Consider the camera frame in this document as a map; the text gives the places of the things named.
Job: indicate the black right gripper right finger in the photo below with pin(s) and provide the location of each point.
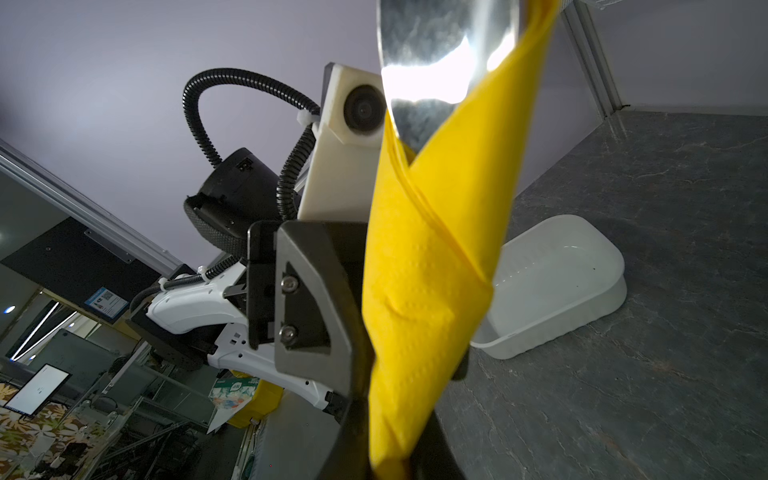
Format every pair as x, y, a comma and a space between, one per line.
432, 458

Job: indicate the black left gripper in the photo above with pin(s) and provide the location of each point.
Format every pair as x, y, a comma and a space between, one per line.
303, 289

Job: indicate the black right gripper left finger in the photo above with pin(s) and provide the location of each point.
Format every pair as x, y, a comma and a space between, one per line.
348, 458

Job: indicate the yellow paper napkin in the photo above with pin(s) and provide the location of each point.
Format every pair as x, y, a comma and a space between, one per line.
436, 230

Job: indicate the silver spoon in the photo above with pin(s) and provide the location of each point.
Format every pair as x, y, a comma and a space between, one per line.
434, 52

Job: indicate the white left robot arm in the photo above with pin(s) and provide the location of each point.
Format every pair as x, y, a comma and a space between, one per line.
199, 318

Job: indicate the white plastic cutlery tray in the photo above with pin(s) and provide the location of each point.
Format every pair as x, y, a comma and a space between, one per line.
552, 279

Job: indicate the monitor screen in background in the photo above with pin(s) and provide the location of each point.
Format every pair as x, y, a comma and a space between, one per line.
38, 391

